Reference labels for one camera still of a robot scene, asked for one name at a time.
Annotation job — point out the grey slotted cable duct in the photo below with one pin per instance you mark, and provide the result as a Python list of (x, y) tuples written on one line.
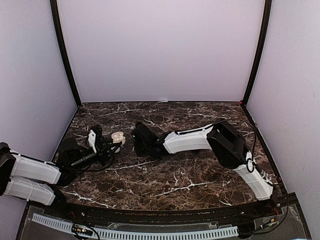
[(121, 231)]

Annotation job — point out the left black frame post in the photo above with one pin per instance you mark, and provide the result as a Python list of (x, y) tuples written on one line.
[(63, 51)]

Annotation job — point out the right black frame post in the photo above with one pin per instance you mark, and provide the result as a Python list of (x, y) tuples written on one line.
[(258, 52)]

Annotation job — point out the black front rail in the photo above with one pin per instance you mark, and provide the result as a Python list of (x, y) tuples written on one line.
[(239, 214)]

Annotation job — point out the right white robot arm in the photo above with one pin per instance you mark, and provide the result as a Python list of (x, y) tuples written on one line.
[(228, 145)]

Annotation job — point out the green circuit board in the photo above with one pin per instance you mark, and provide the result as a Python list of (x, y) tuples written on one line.
[(81, 230)]

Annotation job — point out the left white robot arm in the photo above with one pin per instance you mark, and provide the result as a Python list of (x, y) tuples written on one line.
[(36, 180)]

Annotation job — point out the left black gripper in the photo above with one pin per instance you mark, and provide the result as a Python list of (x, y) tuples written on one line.
[(102, 150)]

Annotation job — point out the black frame post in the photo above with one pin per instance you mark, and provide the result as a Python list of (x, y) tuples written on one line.
[(63, 51), (258, 52)]

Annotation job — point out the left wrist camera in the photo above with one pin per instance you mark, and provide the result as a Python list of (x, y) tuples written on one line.
[(94, 137)]

